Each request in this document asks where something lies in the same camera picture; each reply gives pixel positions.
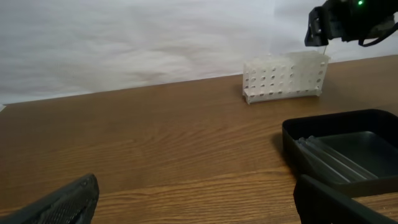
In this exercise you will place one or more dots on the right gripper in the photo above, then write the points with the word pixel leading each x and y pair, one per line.
pixel 337 20

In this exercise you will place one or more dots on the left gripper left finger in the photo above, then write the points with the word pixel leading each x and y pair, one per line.
pixel 66 203

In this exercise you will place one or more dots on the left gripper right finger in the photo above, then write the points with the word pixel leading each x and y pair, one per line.
pixel 323 202

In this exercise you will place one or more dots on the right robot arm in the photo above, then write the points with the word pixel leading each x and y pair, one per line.
pixel 373 15

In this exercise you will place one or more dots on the clear test tube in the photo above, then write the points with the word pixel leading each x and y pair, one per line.
pixel 323 165
pixel 345 161

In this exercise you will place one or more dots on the white test tube rack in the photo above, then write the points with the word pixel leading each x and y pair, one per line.
pixel 284 77

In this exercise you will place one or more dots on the black tray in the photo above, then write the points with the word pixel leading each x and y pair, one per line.
pixel 367 152

